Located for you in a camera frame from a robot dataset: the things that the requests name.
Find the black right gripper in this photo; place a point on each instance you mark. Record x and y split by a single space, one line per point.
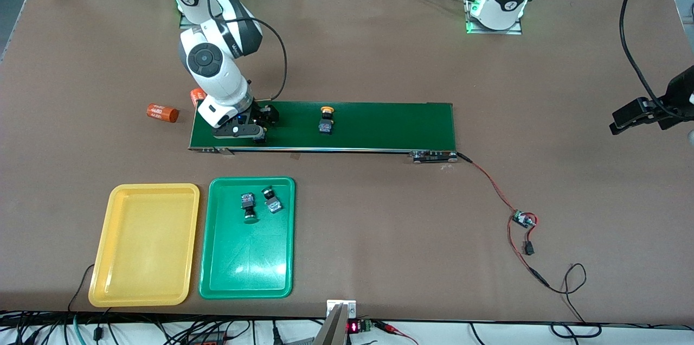
266 113

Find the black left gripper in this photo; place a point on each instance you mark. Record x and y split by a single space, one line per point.
678 90

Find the orange cylinder with white print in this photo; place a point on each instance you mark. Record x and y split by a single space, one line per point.
162 113
195 96

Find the green push button switch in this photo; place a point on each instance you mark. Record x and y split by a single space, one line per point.
249 206
272 200

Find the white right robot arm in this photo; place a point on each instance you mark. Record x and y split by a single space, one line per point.
217 74

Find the green conveyor belt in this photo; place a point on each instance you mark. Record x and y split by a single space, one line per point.
379 125

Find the green plastic tray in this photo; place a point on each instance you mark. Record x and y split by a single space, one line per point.
246 258

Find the small green circuit board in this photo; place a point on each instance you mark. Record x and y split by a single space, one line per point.
523 219

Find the small black plug connector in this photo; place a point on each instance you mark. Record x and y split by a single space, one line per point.
528 249

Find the yellow plastic tray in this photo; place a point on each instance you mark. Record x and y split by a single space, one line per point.
143 242

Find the red LED display module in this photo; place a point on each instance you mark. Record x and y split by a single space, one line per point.
355 327

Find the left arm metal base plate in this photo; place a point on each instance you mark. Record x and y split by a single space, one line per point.
493 31

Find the small metal bracket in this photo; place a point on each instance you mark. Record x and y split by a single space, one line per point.
340 305

